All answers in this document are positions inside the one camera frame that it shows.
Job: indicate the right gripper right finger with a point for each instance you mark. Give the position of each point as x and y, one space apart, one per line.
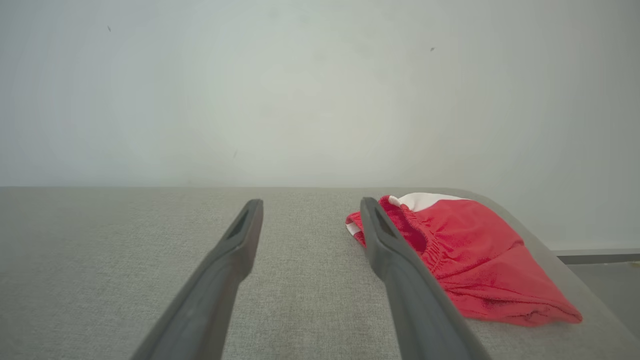
420 310

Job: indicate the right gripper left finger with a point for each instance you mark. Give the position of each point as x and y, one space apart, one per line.
210 300

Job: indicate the red shorts with white stripe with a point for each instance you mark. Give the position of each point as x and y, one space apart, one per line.
475 250

